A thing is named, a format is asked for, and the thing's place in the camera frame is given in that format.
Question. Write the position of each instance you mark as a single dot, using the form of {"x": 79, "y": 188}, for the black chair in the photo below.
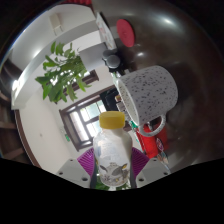
{"x": 109, "y": 98}

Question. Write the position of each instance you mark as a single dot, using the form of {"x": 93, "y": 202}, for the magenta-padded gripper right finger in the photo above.
{"x": 153, "y": 170}

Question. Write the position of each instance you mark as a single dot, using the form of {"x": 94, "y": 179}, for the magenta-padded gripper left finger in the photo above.
{"x": 71, "y": 170}

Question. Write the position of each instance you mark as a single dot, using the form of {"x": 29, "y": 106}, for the dark wooden double door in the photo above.
{"x": 83, "y": 123}

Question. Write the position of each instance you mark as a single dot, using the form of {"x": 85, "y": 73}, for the white wall heater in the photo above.
{"x": 56, "y": 23}

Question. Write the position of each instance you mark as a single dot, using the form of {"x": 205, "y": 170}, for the dark-framed window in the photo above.
{"x": 87, "y": 78}

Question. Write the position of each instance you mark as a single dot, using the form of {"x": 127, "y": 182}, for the flat round red coaster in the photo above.
{"x": 126, "y": 32}

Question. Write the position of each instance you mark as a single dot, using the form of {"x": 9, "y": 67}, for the green plant in white pot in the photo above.
{"x": 60, "y": 80}

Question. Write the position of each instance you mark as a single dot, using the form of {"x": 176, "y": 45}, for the red plastic box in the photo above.
{"x": 150, "y": 141}

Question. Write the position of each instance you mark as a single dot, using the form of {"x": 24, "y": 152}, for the clear bottle with yellow cap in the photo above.
{"x": 112, "y": 156}

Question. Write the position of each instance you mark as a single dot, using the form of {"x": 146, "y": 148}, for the green exit sign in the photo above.
{"x": 67, "y": 137}

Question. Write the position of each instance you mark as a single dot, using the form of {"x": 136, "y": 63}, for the printed white leaflet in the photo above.
{"x": 105, "y": 31}

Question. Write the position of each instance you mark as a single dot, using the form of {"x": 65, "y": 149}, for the purple round sticker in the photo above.
{"x": 159, "y": 144}

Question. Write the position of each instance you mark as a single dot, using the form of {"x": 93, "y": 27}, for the white speckled mug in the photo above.
{"x": 148, "y": 93}

